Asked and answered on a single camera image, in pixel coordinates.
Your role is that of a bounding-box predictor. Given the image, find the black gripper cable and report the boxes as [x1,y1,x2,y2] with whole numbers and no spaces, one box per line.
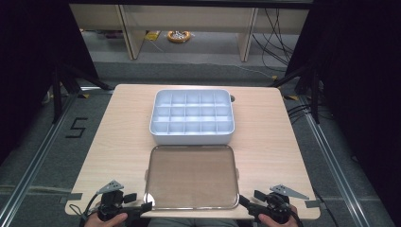
[68,192,104,227]
[288,209,305,227]

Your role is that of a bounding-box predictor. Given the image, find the black cables beside stand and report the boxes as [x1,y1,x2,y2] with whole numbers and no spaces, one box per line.
[286,103,332,125]

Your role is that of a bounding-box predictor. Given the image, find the clear brownish box lid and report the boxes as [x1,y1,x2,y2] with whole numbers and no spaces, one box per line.
[143,144,240,211]

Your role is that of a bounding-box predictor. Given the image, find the bundle of black floor cables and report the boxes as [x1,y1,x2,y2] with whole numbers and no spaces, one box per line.
[251,8,301,74]

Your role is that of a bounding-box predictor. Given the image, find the person's right hand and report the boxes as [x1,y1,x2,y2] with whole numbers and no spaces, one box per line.
[257,203,300,227]

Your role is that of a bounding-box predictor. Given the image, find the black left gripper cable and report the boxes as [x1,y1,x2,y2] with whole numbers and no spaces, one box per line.
[68,192,104,227]

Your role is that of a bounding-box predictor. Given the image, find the yellow packet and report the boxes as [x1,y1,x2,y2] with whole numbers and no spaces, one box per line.
[144,30,162,42]

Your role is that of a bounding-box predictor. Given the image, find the metal floor rail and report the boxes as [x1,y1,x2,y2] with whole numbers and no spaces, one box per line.
[298,95,371,227]
[0,91,80,221]

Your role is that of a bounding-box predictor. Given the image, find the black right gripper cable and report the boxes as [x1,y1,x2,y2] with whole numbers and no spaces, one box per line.
[288,209,305,227]

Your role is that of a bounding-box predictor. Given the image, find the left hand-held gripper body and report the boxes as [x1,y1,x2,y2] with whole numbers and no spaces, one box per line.
[96,180,144,222]

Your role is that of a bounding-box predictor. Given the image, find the person's left hand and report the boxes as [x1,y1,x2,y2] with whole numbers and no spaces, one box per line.
[83,212,129,227]

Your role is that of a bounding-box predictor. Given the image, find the black metal stand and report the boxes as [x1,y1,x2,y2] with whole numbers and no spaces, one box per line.
[51,61,113,125]
[270,63,323,125]

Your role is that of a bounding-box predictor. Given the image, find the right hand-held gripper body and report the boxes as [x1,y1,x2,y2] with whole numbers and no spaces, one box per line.
[251,183,310,225]

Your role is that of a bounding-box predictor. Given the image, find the white compartment organizer box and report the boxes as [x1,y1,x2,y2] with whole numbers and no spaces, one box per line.
[148,88,235,147]

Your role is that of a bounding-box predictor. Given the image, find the black curtain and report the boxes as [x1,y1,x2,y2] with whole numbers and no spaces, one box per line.
[0,0,100,166]
[284,0,401,227]

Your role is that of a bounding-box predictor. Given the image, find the grey tape strip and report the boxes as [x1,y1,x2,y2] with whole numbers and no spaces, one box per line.
[304,199,323,209]

